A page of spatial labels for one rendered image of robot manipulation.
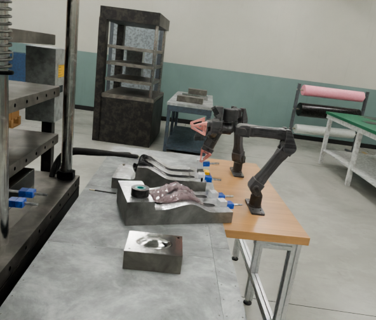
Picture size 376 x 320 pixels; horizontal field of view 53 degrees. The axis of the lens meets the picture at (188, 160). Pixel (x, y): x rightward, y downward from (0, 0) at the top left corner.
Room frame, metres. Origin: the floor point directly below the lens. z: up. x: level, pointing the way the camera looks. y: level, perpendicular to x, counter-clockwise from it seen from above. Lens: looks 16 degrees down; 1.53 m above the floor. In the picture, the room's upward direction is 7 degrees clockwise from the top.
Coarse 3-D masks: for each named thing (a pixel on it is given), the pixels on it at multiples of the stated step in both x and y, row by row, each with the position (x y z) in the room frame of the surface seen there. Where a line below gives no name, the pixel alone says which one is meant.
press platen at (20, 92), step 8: (16, 88) 1.66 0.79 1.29; (24, 88) 1.69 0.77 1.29; (32, 88) 1.73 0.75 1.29; (40, 88) 1.76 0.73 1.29; (48, 88) 1.80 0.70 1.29; (56, 88) 1.88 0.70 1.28; (16, 96) 1.46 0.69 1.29; (24, 96) 1.49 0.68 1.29; (32, 96) 1.57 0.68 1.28; (40, 96) 1.66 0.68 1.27; (48, 96) 1.77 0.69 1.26; (56, 96) 1.88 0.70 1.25; (16, 104) 1.40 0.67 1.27; (24, 104) 1.48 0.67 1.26; (32, 104) 1.57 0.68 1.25
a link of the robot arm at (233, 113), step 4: (224, 108) 1.85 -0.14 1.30; (228, 108) 1.87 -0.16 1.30; (224, 112) 1.84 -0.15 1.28; (228, 112) 1.82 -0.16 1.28; (232, 112) 1.83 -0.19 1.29; (236, 112) 1.84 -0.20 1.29; (224, 116) 1.83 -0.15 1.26; (228, 116) 1.82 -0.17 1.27; (232, 116) 1.83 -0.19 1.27; (236, 116) 1.84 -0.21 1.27; (224, 120) 1.83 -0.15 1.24; (228, 120) 1.82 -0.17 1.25; (232, 120) 1.83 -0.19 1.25; (236, 120) 1.83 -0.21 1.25; (236, 124) 1.83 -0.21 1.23; (236, 128) 1.81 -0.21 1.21; (240, 128) 1.81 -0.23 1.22; (244, 128) 1.81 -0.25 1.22; (236, 132) 1.81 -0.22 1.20; (240, 132) 1.81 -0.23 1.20; (244, 132) 1.81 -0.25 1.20
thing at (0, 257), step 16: (48, 176) 1.97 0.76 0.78; (48, 192) 1.74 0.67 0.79; (64, 192) 1.76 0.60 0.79; (32, 208) 1.54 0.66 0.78; (48, 208) 1.56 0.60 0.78; (16, 224) 1.38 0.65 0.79; (32, 224) 1.39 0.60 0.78; (48, 224) 1.51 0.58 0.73; (16, 240) 1.26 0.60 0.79; (32, 240) 1.33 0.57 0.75; (0, 256) 1.14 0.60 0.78; (16, 256) 1.17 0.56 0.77; (0, 272) 1.05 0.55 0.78
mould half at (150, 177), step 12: (120, 168) 2.04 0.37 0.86; (132, 168) 2.07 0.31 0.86; (144, 168) 1.88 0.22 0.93; (180, 168) 2.11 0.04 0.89; (192, 168) 2.13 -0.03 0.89; (120, 180) 1.88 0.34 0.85; (132, 180) 1.88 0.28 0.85; (144, 180) 1.88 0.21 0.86; (156, 180) 1.89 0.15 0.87; (168, 180) 1.89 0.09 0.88; (180, 180) 1.90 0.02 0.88; (192, 180) 1.90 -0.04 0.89; (204, 180) 1.93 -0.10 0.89
